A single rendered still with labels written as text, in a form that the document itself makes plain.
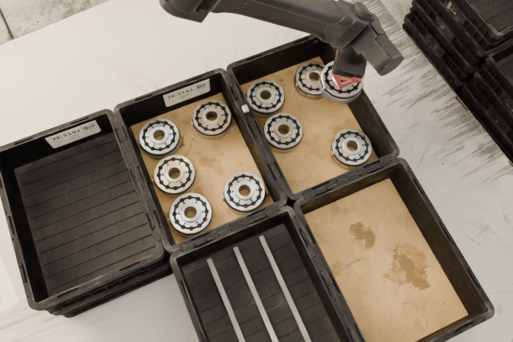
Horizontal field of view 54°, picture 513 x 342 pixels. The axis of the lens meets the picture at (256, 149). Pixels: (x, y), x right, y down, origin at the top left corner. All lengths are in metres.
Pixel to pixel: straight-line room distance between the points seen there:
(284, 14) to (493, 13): 1.47
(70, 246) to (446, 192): 1.01
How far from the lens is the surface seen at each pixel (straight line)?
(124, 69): 1.62
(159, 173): 1.28
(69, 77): 1.65
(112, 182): 1.32
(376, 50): 1.00
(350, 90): 1.20
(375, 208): 1.30
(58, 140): 1.34
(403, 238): 1.30
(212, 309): 1.22
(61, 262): 1.30
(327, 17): 0.89
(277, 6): 0.80
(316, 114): 1.37
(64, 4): 2.77
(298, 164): 1.31
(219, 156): 1.31
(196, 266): 1.23
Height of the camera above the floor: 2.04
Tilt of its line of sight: 67 degrees down
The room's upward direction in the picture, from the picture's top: 4 degrees clockwise
